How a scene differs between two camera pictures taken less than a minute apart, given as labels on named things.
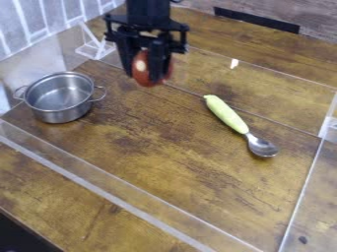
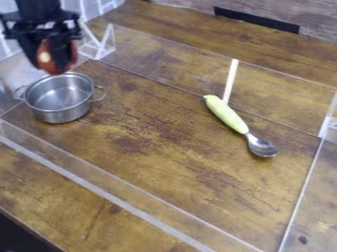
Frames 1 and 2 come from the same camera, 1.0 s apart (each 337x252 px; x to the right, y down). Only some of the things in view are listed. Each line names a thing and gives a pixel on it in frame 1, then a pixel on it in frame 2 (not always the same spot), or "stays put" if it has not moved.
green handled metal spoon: (260, 147) stays put
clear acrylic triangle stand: (94, 48) stays put
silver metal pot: (60, 96) stays put
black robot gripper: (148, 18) -> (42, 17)
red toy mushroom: (141, 69) -> (48, 59)
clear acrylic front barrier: (121, 190) stays put
